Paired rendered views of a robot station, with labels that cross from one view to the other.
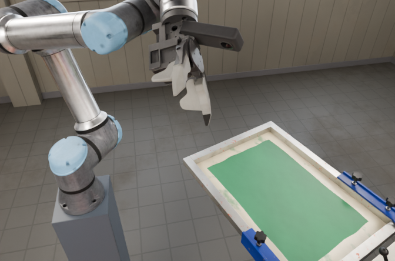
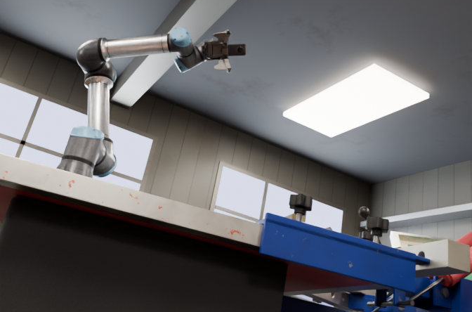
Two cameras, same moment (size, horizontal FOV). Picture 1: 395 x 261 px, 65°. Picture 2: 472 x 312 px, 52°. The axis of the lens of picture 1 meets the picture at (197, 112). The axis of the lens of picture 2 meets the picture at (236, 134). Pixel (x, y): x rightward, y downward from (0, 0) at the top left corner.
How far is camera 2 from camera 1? 169 cm
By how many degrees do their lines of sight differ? 61
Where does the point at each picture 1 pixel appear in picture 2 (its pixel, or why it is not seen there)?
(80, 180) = (92, 152)
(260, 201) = not seen: hidden behind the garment
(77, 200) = (79, 168)
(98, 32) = (182, 30)
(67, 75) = (105, 98)
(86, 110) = (105, 126)
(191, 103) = (220, 67)
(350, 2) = not seen: outside the picture
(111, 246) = not seen: hidden behind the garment
